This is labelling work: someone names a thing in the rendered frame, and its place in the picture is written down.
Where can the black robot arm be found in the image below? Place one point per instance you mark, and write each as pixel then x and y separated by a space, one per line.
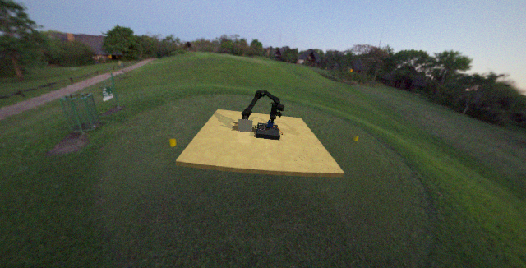
pixel 247 112

